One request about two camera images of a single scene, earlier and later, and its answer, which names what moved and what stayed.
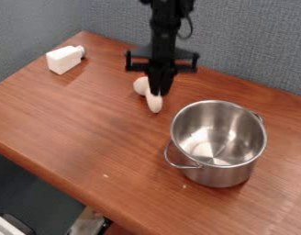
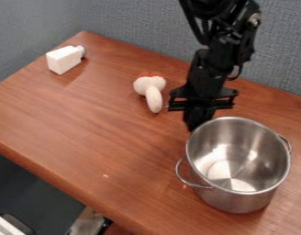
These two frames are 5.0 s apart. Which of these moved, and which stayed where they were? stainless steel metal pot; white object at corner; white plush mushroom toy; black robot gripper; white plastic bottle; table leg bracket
Moved: black robot gripper; stainless steel metal pot
Stayed: white plush mushroom toy; white plastic bottle; table leg bracket; white object at corner
